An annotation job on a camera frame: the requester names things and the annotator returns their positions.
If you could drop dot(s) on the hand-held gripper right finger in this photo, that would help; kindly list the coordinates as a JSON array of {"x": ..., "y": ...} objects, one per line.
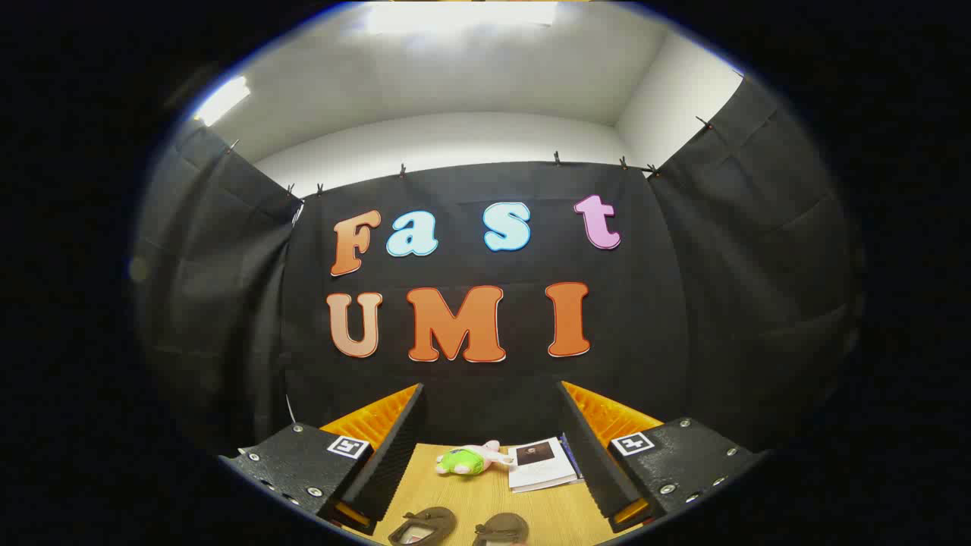
[{"x": 588, "y": 455}]

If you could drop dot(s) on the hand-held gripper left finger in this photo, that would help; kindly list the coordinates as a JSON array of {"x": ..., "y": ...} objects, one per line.
[{"x": 394, "y": 462}]

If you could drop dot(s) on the brown fuzzy shoe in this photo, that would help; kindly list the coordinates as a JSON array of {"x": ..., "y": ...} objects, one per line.
[
  {"x": 425, "y": 523},
  {"x": 502, "y": 527}
]

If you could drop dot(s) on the blue paperback book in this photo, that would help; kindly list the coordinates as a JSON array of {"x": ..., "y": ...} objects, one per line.
[{"x": 573, "y": 459}]

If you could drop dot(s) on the white paperback book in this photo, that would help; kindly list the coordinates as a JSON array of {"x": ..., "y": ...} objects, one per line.
[{"x": 542, "y": 466}]

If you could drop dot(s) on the green and pink plush toy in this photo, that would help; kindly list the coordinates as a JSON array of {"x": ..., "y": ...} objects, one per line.
[{"x": 463, "y": 461}]

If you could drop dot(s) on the black backdrop cloth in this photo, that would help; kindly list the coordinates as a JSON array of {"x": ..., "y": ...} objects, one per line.
[{"x": 493, "y": 394}]

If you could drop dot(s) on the small ceiling light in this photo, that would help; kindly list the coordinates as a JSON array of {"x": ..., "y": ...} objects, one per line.
[{"x": 221, "y": 100}]

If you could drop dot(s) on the wide ceiling light panel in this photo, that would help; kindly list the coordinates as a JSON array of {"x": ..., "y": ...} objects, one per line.
[{"x": 463, "y": 15}]

